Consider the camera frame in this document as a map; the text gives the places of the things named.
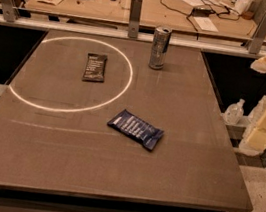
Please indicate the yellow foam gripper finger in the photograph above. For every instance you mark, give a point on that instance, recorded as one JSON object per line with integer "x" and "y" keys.
{"x": 259, "y": 65}

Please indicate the blue rxbar wrapper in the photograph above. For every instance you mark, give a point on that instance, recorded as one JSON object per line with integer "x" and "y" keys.
{"x": 137, "y": 129}

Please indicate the black rxbar wrapper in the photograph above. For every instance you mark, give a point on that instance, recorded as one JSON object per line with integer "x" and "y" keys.
{"x": 95, "y": 68}

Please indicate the clear plastic bottle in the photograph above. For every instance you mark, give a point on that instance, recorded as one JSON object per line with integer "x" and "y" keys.
{"x": 234, "y": 112}

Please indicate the white paper sheet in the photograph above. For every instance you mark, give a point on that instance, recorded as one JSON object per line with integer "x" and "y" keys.
{"x": 205, "y": 24}

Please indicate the wooden workbench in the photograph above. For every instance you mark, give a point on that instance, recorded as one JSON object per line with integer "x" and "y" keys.
{"x": 177, "y": 14}

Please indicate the black power adapter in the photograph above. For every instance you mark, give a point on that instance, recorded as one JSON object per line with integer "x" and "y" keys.
{"x": 201, "y": 11}

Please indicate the silver blue energy drink can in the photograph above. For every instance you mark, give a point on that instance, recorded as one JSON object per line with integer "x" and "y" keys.
{"x": 162, "y": 35}

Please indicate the metal rail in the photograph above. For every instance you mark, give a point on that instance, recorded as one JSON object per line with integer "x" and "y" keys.
{"x": 109, "y": 32}

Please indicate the right metal bracket post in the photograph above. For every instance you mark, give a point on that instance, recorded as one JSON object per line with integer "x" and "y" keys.
{"x": 256, "y": 42}

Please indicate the middle metal bracket post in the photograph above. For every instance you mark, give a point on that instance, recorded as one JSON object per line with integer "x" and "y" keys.
{"x": 135, "y": 16}

